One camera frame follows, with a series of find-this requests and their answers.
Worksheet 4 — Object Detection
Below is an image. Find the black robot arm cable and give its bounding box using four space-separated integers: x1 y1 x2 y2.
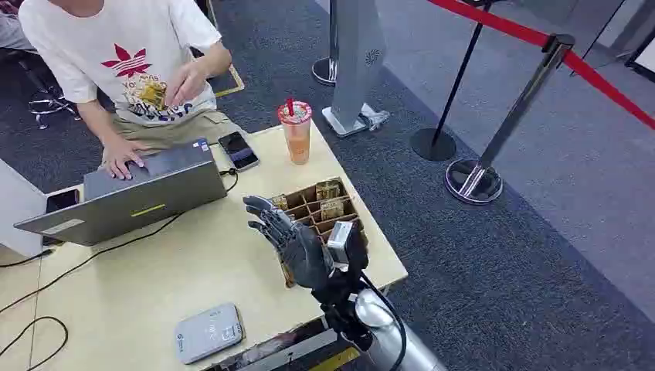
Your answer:
359 274 409 371

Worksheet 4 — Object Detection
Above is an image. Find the black framed board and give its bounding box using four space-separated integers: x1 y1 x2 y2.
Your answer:
624 30 655 83

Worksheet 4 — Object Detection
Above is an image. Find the black cable with plug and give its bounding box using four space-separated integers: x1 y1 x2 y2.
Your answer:
0 248 56 269

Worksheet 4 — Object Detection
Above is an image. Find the long black laptop cable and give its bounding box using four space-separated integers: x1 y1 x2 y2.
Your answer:
0 168 240 315

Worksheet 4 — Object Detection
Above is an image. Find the white cabinet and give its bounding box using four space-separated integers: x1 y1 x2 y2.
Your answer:
0 158 49 259

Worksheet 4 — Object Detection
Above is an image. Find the wooden card box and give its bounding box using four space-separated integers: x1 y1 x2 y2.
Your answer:
268 176 370 289

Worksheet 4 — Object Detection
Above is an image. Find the pale grey card reader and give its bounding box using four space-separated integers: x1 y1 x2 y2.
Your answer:
174 303 246 366

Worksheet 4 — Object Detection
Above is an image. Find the chrome stanchion post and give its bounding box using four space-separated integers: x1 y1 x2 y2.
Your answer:
443 32 577 206

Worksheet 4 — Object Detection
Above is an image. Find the chrome office chair base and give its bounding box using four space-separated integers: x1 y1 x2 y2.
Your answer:
27 84 83 131

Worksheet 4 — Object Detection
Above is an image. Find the person's left hand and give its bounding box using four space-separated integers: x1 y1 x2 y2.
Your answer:
164 60 212 108

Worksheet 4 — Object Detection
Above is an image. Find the grey standing pillar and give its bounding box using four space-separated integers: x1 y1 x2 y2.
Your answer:
321 0 389 138

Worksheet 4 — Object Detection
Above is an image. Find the plastic cup of orange drink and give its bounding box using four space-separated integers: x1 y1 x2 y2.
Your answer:
277 100 314 166

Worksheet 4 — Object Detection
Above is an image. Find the grey metal desk rail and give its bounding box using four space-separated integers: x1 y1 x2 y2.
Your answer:
239 327 343 371

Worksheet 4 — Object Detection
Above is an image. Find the black smartphone with lit screen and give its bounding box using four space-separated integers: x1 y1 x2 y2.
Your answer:
218 131 261 172

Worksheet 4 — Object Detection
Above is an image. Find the red barrier belt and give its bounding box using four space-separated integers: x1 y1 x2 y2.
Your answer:
427 0 655 131

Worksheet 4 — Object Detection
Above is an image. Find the grey laptop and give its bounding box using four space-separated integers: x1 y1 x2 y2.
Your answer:
13 138 229 248

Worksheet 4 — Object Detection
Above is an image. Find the person's right hand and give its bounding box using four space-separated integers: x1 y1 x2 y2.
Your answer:
100 138 150 181

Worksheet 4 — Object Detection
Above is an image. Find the dark smartphone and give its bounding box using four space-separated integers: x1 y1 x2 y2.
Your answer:
45 189 81 215

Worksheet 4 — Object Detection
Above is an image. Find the person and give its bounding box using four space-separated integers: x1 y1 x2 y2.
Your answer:
18 0 248 181

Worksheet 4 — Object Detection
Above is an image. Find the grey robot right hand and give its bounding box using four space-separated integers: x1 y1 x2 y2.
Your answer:
243 196 336 291

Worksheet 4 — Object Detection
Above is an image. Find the looped black cable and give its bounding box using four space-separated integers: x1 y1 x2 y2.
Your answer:
0 316 70 371

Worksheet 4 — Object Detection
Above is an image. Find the crumpled clear plastic wrap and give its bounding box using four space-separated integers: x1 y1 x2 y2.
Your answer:
360 102 392 132

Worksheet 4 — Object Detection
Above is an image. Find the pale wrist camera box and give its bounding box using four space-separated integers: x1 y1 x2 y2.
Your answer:
326 220 355 266

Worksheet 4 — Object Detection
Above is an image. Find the black stanchion post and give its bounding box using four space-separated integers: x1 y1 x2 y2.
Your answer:
409 0 495 163

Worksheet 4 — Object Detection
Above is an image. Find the chrome post with round base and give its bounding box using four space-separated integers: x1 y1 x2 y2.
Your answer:
311 0 341 87

